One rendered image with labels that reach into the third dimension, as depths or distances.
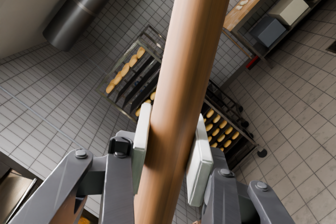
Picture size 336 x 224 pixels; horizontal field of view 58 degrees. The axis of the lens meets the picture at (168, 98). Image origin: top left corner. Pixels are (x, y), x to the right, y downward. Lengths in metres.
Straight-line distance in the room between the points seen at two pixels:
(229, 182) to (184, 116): 0.05
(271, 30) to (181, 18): 4.59
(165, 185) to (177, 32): 0.10
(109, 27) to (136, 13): 0.51
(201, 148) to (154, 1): 5.02
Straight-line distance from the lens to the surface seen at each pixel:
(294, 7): 4.82
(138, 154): 0.16
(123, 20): 5.24
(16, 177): 2.18
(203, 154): 0.17
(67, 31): 3.24
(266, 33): 4.73
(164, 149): 0.19
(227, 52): 5.36
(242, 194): 0.16
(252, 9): 4.52
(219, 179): 0.16
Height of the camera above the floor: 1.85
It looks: 13 degrees down
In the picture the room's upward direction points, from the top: 50 degrees counter-clockwise
